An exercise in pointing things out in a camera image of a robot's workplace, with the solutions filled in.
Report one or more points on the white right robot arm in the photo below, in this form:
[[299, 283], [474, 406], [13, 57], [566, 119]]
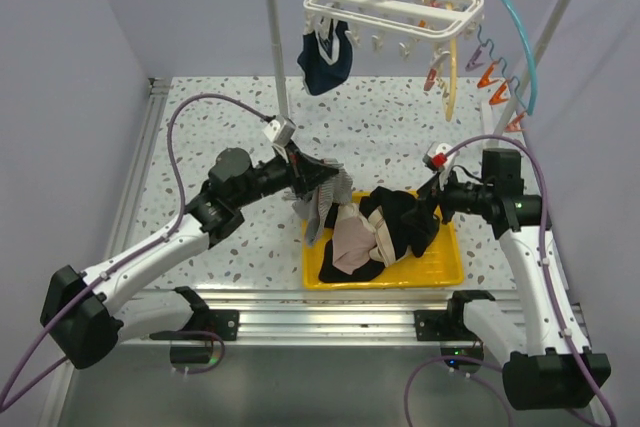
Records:
[[548, 363]]

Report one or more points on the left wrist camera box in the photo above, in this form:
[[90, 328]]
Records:
[[279, 130]]

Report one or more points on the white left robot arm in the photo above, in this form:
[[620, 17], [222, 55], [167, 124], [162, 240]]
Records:
[[88, 313]]

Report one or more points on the white rectangular clip hanger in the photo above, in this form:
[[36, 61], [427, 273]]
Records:
[[432, 21]]

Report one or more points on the pink beige underwear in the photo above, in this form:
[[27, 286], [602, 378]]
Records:
[[353, 238]]

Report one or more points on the grey striped underwear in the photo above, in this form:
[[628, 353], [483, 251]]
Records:
[[336, 190]]

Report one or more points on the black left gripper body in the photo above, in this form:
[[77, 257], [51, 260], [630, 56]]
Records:
[[276, 176]]

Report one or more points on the navy blue underwear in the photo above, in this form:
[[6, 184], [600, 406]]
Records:
[[325, 63]]

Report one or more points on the black underwear beige waistband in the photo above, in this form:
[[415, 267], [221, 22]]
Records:
[[399, 227]]

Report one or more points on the yellow round clip hanger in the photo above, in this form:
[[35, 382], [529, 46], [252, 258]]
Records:
[[443, 72]]

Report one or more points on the yellow plastic tray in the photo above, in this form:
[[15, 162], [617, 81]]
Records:
[[439, 266]]

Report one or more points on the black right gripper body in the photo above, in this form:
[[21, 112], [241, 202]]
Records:
[[458, 197]]

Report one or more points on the blue round clip hanger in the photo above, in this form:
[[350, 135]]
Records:
[[523, 91]]

